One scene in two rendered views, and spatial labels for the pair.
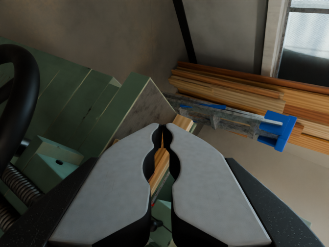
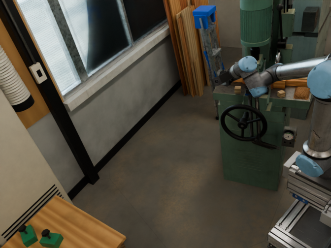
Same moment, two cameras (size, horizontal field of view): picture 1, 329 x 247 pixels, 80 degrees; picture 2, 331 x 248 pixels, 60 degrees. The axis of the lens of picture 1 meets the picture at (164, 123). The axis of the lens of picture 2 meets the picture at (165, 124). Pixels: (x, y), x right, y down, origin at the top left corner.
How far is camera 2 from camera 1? 1.56 m
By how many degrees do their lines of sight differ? 18
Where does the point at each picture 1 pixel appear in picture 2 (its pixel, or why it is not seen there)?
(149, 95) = (218, 90)
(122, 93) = (221, 98)
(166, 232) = not seen: hidden behind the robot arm
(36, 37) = (216, 168)
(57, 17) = (201, 163)
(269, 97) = (182, 22)
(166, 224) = not seen: hidden behind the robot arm
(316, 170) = not seen: outside the picture
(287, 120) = (196, 16)
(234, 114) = (206, 45)
